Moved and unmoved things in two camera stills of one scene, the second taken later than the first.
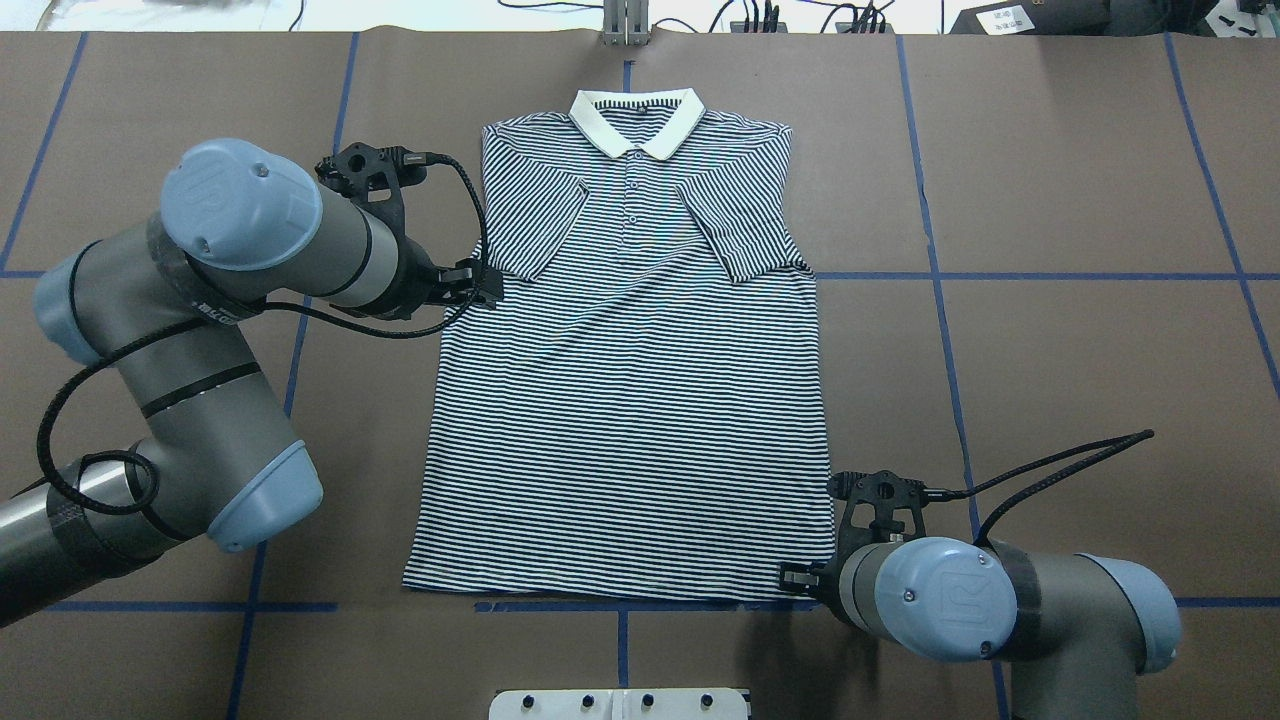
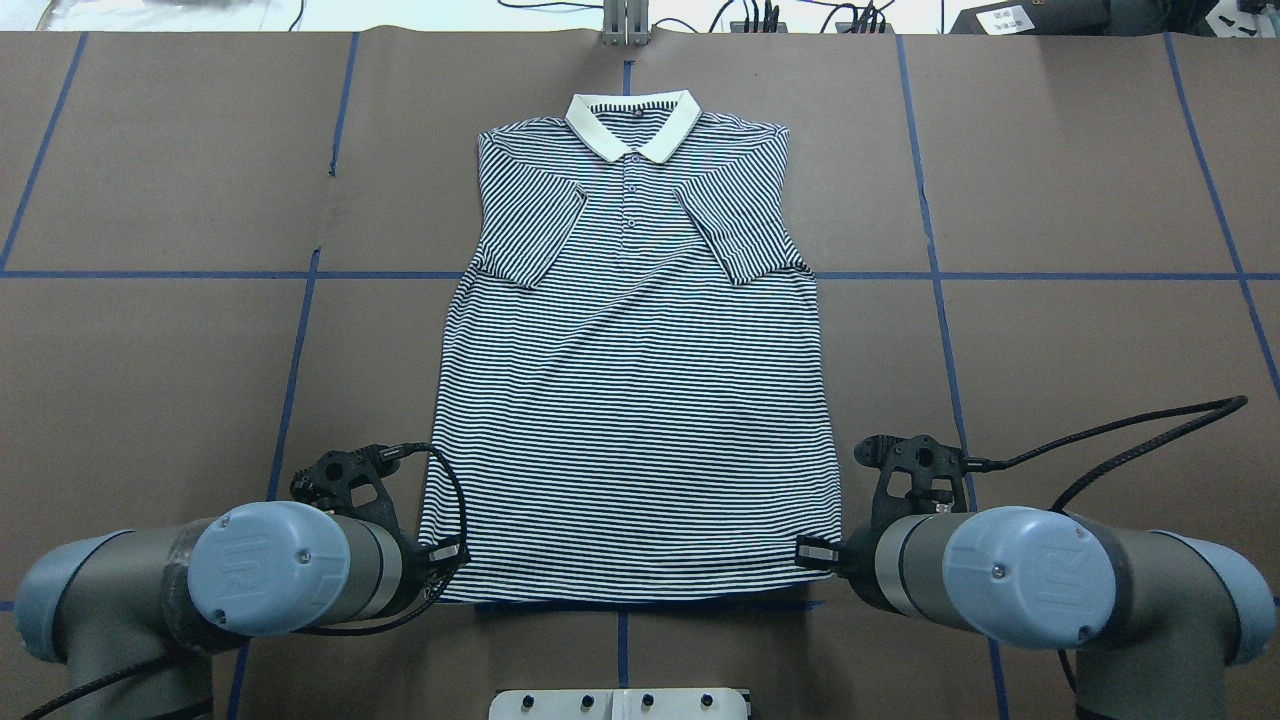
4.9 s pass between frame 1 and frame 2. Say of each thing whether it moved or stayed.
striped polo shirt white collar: stayed
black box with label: stayed
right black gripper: moved
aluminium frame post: stayed
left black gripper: moved
